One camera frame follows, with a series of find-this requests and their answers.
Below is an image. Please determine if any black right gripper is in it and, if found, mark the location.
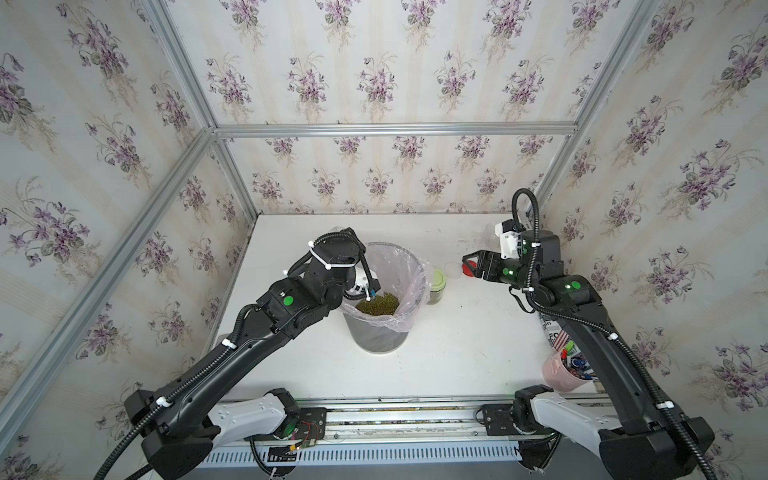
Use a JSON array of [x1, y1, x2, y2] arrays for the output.
[[465, 249, 542, 294]]

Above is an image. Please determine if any red jar lid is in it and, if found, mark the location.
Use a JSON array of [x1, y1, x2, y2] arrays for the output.
[[462, 260, 477, 277]]

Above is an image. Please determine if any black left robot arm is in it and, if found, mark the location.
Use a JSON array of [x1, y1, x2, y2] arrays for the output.
[[95, 228, 380, 479]]

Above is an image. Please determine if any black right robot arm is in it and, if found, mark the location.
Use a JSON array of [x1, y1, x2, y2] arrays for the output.
[[462, 188, 716, 479]]

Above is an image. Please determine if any green mung beans pile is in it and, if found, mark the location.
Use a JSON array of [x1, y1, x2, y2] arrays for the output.
[[355, 293, 400, 317]]

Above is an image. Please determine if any green lid bean jar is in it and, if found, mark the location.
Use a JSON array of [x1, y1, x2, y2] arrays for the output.
[[428, 269, 447, 305]]

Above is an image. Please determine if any mesh bin with pink bag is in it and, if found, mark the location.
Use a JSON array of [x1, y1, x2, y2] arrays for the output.
[[341, 242, 433, 354]]

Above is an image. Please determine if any pink pen cup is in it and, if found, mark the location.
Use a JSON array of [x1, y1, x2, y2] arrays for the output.
[[541, 342, 599, 393]]

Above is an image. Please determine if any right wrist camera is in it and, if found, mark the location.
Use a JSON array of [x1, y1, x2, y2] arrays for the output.
[[494, 219, 524, 260]]

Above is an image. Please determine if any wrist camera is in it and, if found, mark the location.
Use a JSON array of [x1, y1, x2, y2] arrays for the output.
[[347, 263, 381, 301], [494, 219, 524, 260]]

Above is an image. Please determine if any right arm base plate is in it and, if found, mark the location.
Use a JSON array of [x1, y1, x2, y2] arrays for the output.
[[474, 404, 537, 436]]

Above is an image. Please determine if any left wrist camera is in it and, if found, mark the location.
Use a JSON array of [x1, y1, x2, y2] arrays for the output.
[[347, 263, 381, 301]]

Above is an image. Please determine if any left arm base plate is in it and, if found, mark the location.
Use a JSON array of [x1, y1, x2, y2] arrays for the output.
[[265, 407, 328, 449]]

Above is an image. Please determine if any white slotted cable duct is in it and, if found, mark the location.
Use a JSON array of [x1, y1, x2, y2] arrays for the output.
[[197, 441, 523, 469]]

